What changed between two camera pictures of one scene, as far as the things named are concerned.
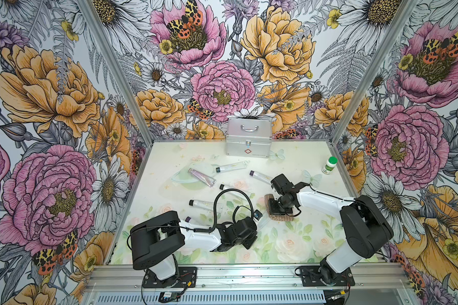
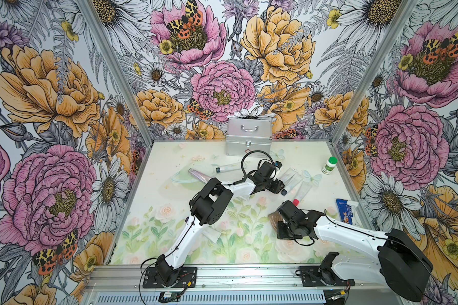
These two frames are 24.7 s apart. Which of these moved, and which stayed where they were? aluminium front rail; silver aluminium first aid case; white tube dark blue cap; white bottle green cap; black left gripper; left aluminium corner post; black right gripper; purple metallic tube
Moved: black right gripper; white tube dark blue cap; black left gripper
Stayed: purple metallic tube; silver aluminium first aid case; white bottle green cap; left aluminium corner post; aluminium front rail
